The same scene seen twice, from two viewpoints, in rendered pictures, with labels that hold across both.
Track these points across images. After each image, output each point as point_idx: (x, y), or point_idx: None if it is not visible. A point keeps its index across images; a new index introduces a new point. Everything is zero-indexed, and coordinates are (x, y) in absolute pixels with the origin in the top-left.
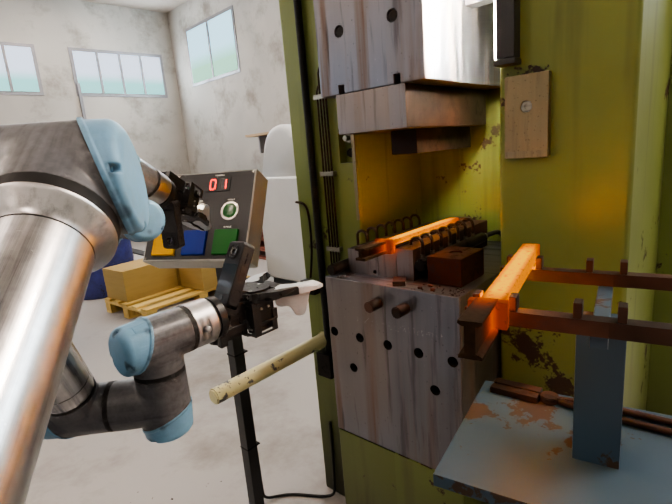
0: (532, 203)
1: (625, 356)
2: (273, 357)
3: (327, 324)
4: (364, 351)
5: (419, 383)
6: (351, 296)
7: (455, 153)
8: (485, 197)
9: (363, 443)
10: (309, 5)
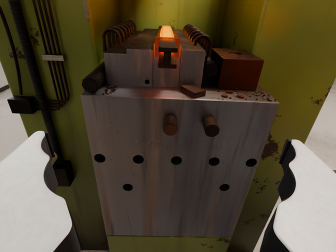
0: (296, 2)
1: None
2: None
3: (55, 140)
4: (143, 171)
5: (208, 185)
6: (128, 116)
7: None
8: (178, 10)
9: (136, 239)
10: None
